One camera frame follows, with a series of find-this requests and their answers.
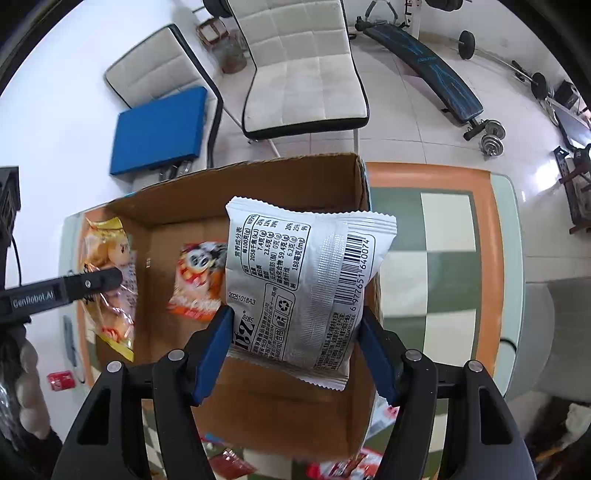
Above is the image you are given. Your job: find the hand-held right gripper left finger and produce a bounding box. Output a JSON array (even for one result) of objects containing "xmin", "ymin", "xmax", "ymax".
[{"xmin": 51, "ymin": 305, "xmax": 236, "ymax": 480}]

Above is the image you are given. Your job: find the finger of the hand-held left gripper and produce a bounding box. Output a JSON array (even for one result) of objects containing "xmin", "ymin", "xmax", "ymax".
[{"xmin": 62, "ymin": 268, "xmax": 123, "ymax": 302}]

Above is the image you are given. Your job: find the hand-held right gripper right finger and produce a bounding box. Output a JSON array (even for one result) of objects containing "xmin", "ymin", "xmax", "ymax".
[{"xmin": 358, "ymin": 316, "xmax": 541, "ymax": 480}]

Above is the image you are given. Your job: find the yellow snack packet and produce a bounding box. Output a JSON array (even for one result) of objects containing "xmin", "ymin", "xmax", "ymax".
[{"xmin": 78, "ymin": 217, "xmax": 139, "ymax": 363}]

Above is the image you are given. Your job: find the silver snack packet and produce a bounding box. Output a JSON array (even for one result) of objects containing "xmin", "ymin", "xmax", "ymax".
[{"xmin": 225, "ymin": 196, "xmax": 398, "ymax": 392}]

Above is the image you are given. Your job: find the brown cardboard box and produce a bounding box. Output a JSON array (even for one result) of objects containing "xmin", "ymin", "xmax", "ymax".
[{"xmin": 85, "ymin": 153, "xmax": 384, "ymax": 462}]

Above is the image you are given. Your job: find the person's left hand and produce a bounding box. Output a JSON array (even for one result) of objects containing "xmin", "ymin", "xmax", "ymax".
[{"xmin": 15, "ymin": 339, "xmax": 52, "ymax": 440}]

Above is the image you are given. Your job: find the grey phone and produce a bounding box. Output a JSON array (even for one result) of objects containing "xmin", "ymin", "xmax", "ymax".
[{"xmin": 62, "ymin": 316, "xmax": 78, "ymax": 366}]

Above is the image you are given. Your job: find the orange panda snack packet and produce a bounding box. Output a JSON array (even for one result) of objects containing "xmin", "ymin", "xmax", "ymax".
[{"xmin": 167, "ymin": 242, "xmax": 229, "ymax": 321}]

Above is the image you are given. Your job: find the red soda can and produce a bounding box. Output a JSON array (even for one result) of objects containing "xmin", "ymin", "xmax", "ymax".
[{"xmin": 47, "ymin": 371, "xmax": 76, "ymax": 391}]

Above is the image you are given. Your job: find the green white checkered mat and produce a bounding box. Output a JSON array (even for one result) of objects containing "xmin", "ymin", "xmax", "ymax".
[{"xmin": 74, "ymin": 161, "xmax": 505, "ymax": 480}]

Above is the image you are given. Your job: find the red white snack packet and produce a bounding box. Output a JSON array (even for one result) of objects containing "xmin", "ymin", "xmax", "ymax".
[{"xmin": 307, "ymin": 447, "xmax": 385, "ymax": 480}]

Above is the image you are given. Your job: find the blue cushion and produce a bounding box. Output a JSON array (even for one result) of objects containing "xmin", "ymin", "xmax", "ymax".
[{"xmin": 109, "ymin": 86, "xmax": 208, "ymax": 177}]

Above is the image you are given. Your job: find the grey seat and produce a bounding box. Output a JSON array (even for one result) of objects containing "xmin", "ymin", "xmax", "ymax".
[{"xmin": 522, "ymin": 277, "xmax": 591, "ymax": 400}]

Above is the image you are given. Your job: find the white quilted chair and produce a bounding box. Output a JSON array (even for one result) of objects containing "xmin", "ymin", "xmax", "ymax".
[
  {"xmin": 104, "ymin": 23, "xmax": 227, "ymax": 168},
  {"xmin": 226, "ymin": 0, "xmax": 370, "ymax": 141}
]

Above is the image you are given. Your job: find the chrome dumbbell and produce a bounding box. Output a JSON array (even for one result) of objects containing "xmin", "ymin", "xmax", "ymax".
[{"xmin": 480, "ymin": 120, "xmax": 507, "ymax": 158}]

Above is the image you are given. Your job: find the brown wicker bin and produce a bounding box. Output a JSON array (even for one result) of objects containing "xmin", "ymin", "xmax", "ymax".
[{"xmin": 217, "ymin": 34, "xmax": 248, "ymax": 75}]

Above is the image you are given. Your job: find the dark wooden rack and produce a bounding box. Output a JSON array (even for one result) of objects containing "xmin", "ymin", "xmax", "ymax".
[{"xmin": 553, "ymin": 144, "xmax": 591, "ymax": 235}]

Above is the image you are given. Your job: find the small wooden stool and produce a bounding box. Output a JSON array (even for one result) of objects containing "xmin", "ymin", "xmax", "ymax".
[{"xmin": 196, "ymin": 18, "xmax": 228, "ymax": 49}]

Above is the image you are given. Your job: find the black blue sit-up bench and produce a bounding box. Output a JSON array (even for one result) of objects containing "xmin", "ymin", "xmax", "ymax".
[{"xmin": 355, "ymin": 16, "xmax": 485, "ymax": 140}]

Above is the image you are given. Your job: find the curl barbell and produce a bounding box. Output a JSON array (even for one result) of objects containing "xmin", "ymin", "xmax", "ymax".
[{"xmin": 457, "ymin": 30, "xmax": 550, "ymax": 100}]

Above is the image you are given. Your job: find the white exercise machine frame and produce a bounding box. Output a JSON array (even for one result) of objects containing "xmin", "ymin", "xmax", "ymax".
[{"xmin": 365, "ymin": 0, "xmax": 424, "ymax": 38}]

